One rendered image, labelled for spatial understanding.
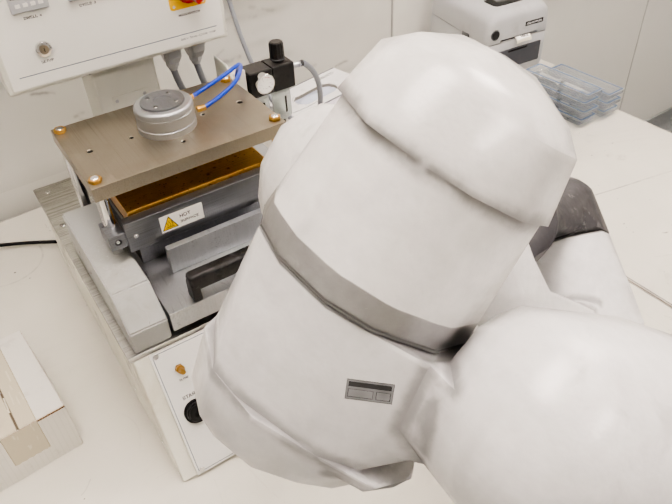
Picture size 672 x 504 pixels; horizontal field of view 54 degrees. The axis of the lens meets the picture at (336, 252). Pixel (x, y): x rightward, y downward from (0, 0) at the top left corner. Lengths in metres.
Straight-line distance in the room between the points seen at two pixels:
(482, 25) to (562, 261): 1.13
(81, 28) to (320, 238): 0.78
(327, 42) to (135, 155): 0.92
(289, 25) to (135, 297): 0.95
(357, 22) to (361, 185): 1.52
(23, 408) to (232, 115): 0.48
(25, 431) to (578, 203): 0.73
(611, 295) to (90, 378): 0.78
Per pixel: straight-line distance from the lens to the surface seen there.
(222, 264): 0.84
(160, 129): 0.90
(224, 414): 0.30
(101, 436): 1.04
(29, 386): 1.02
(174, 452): 0.93
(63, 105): 1.47
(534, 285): 0.49
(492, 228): 0.25
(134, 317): 0.85
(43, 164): 1.51
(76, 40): 1.00
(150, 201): 0.88
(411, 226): 0.24
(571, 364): 0.25
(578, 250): 0.63
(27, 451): 1.00
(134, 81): 1.08
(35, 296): 1.29
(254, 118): 0.93
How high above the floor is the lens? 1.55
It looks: 40 degrees down
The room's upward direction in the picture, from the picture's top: 3 degrees counter-clockwise
